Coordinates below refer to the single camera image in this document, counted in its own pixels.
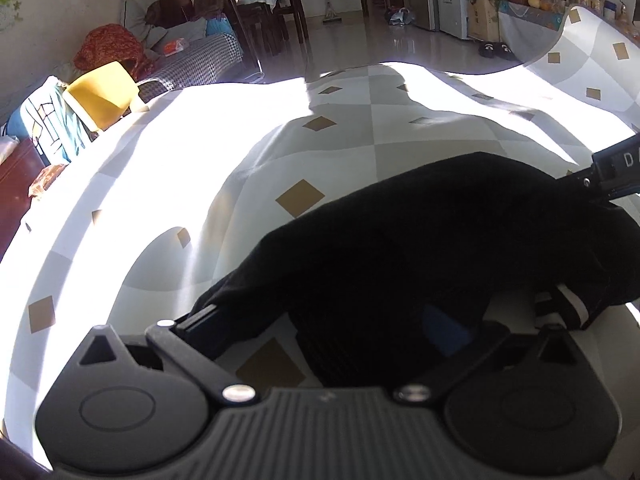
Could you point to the houndstooth sofa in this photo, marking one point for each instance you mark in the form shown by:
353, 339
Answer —
200, 60

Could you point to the blue plastic bag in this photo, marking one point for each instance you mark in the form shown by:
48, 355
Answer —
400, 16

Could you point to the yellow plastic chair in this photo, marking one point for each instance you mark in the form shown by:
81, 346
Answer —
102, 92

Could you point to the red patterned blanket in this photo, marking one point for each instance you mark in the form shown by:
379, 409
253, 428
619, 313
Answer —
107, 47

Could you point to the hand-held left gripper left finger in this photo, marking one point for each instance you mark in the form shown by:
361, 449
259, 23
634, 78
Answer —
200, 325

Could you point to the brown wooden cabinet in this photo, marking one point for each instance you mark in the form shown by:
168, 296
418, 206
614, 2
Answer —
17, 185

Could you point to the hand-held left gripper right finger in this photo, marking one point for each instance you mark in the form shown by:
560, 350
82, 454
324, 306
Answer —
445, 330

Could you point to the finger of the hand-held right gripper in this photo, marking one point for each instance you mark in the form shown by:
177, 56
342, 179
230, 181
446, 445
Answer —
582, 178

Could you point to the brown bread bag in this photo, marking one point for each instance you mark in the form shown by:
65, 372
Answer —
47, 180

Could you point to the grey pillow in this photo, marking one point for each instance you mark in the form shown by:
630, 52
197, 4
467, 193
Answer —
140, 25

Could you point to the blue printed cloth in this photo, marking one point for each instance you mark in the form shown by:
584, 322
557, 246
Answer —
50, 120

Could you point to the black t-shirt red print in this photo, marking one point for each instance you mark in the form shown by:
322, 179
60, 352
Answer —
400, 235

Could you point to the brown cushion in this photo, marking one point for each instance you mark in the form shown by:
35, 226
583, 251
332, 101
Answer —
170, 7

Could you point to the grey-blue side table cover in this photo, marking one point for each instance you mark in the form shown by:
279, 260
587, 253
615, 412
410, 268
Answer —
530, 35

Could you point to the cardboard box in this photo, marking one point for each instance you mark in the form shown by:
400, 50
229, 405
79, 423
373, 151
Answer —
485, 20

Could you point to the orange packet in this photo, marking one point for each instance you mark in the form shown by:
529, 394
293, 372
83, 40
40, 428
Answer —
175, 47

